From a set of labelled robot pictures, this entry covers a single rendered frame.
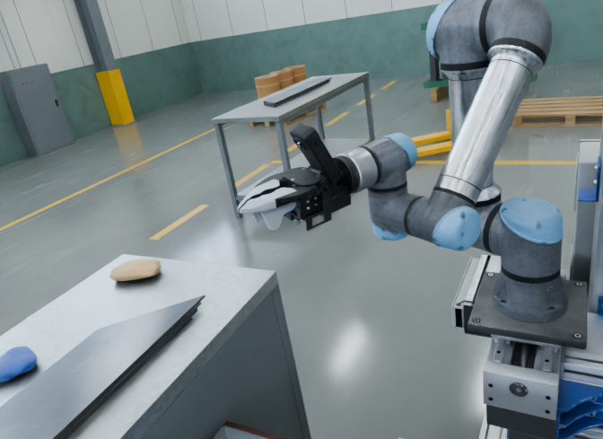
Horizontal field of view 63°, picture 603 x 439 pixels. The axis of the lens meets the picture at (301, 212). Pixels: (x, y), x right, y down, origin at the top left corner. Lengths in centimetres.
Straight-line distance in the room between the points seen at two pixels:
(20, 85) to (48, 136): 96
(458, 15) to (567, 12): 927
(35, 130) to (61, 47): 186
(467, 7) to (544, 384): 72
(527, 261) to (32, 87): 951
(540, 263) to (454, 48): 46
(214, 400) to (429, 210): 69
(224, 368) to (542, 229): 77
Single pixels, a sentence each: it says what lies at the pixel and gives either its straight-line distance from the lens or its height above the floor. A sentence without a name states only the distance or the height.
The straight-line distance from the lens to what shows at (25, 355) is 136.
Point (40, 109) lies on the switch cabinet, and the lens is 1010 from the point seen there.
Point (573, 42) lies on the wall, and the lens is 1033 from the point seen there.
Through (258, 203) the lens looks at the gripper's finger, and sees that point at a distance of 74.
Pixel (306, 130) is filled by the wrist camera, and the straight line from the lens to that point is 76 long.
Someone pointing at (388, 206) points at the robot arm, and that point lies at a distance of 91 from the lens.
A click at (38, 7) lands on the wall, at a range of 1084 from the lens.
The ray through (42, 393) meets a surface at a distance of 120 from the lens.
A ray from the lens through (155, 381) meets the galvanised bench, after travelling 113.
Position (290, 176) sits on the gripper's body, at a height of 147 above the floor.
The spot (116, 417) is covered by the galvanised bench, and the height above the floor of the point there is 105.
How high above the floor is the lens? 172
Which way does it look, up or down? 23 degrees down
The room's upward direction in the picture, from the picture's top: 10 degrees counter-clockwise
